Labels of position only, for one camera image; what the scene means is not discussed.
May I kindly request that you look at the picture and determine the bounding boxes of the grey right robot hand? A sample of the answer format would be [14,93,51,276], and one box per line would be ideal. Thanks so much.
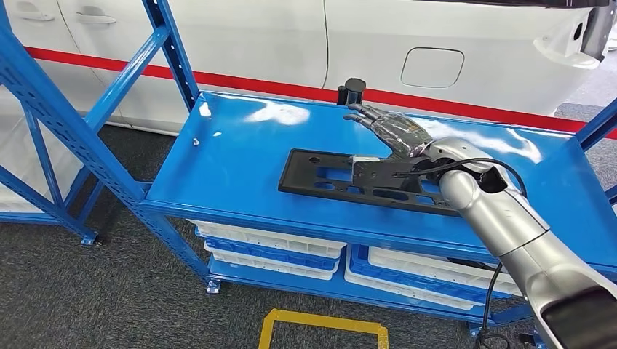
[343,102,435,162]

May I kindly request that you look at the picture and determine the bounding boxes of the black plastic bracket part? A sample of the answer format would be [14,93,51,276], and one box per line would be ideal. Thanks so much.
[278,148,466,217]

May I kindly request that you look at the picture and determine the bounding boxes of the black curved plastic part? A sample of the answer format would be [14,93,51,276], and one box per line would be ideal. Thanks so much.
[447,257,505,275]

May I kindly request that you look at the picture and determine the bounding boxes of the black cylindrical device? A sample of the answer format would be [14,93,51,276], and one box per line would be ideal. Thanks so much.
[336,78,367,107]

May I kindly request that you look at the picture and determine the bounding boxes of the white fuel filler flap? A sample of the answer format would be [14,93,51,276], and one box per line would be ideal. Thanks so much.
[399,47,466,89]

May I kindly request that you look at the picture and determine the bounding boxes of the white plastic bin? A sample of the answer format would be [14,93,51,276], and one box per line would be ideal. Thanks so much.
[367,246,524,297]
[343,269,485,312]
[186,219,348,260]
[204,243,341,282]

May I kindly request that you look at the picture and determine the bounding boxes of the blue plastic bin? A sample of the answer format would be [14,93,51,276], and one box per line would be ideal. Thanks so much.
[346,244,513,308]
[195,228,341,273]

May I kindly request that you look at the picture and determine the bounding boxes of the blue metal rack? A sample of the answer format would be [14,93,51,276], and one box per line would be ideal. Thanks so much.
[0,0,617,340]
[0,103,105,247]

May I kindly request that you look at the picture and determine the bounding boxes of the white car body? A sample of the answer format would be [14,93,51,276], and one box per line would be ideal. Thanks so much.
[0,0,617,133]

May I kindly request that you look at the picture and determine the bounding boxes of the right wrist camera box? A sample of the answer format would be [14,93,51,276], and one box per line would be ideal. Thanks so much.
[350,153,425,193]

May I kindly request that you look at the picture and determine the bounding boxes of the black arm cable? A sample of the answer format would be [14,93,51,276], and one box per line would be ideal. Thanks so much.
[394,157,530,349]

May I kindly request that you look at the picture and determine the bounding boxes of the white car door handle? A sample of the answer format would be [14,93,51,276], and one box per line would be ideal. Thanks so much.
[76,5,118,25]
[17,1,56,22]

